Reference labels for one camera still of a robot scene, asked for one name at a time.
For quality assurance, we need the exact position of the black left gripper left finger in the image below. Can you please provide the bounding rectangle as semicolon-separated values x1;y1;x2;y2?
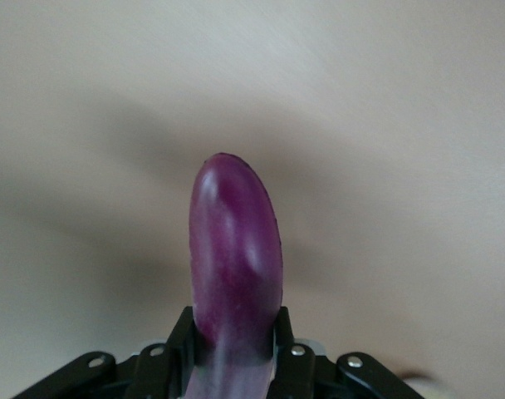
138;306;214;399

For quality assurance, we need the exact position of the long purple eggplant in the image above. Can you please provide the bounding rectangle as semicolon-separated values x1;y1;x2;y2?
184;152;283;399

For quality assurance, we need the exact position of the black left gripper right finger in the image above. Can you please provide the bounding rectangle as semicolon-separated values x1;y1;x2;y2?
271;306;320;399

